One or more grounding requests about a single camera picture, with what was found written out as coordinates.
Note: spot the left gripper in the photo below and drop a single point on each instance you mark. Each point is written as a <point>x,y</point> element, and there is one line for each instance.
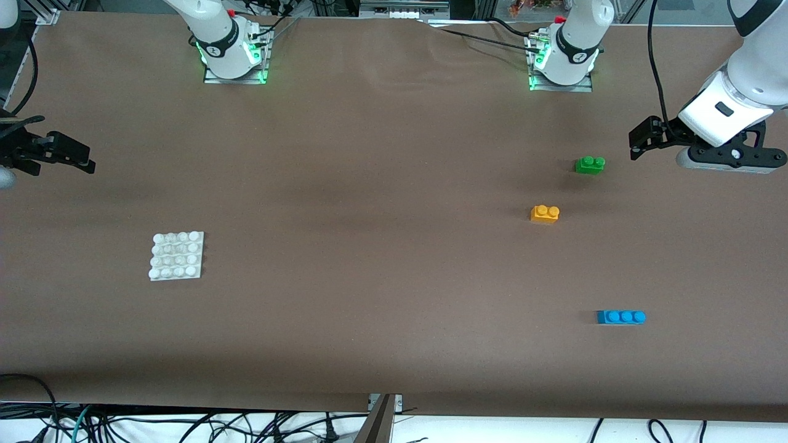
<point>669,133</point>

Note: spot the yellow two-stud block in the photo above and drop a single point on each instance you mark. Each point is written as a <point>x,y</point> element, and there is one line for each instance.
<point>544,214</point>

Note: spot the white studded base plate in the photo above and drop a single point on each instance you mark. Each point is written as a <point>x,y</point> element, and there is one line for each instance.
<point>177,255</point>

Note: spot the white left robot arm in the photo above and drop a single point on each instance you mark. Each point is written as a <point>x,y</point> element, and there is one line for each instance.
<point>754,67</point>

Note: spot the green two-stud block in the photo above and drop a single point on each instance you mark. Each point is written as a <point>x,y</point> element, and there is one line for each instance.
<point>589,165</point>

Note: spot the blue three-stud block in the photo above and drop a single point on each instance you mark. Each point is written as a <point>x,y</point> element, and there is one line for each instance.
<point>620,317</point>

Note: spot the orange background object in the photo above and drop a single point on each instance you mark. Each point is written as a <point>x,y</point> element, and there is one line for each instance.
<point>523,7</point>

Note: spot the white power strip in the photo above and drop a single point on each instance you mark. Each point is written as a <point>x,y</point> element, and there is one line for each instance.
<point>400,13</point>

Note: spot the brown table cover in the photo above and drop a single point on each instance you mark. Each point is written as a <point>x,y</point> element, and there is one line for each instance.
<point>369,338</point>

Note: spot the aluminium frame profile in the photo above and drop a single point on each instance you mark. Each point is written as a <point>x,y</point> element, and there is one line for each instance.
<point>48,13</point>

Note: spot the silver corner bracket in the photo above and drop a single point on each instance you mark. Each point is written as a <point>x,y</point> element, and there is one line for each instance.
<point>399,403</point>

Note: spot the dark camera stand post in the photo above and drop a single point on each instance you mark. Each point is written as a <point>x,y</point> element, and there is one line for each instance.
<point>378,427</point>

